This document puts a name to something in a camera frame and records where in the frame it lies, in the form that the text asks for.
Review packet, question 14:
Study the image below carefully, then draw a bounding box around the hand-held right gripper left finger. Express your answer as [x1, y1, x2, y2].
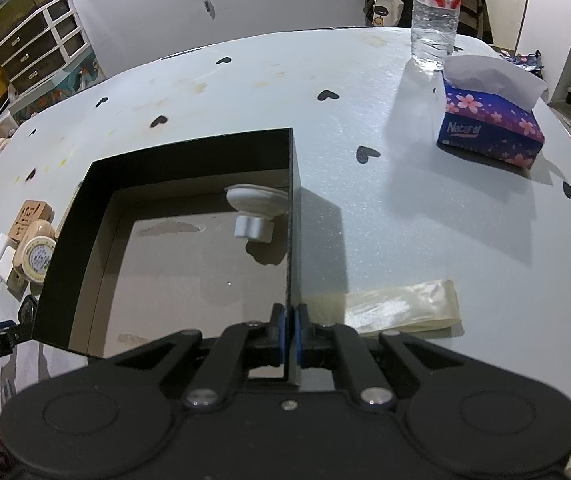
[110, 304, 286, 409]

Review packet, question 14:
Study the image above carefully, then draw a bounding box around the black cardboard box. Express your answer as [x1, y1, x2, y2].
[32, 127, 302, 388]

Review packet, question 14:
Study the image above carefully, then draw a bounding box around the blue floral tissue box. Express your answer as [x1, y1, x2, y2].
[436, 55, 549, 170]

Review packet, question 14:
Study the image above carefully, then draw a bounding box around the chair with brown clothes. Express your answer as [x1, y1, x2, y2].
[365, 0, 495, 45]

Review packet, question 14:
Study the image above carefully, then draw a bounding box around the carved wooden coaster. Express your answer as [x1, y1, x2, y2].
[10, 199, 53, 242]

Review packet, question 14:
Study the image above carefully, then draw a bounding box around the teal patterned box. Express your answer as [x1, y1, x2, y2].
[8, 54, 110, 111]

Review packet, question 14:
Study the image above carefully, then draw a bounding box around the blue patterned packet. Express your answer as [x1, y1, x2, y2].
[502, 50, 547, 79]

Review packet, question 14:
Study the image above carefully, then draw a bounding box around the cartoon face tote bag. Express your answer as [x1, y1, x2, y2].
[364, 0, 406, 28]

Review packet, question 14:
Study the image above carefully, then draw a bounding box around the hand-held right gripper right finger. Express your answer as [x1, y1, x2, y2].
[293, 304, 466, 408]

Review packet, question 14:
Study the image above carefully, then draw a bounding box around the clear water bottle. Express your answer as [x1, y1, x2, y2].
[410, 0, 465, 74]

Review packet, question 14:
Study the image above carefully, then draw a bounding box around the clear plastic bag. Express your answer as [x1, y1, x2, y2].
[298, 277, 462, 337]

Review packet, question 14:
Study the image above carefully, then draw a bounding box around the white drawer cabinet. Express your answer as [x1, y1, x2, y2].
[0, 0, 91, 96]

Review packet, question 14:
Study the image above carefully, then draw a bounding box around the beige earbud case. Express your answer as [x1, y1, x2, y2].
[24, 219, 56, 243]

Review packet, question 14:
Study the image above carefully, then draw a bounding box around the round white tape measure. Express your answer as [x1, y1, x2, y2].
[16, 236, 57, 286]

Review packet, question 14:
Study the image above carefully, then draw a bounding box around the white suction cup hook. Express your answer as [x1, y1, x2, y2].
[224, 185, 291, 243]

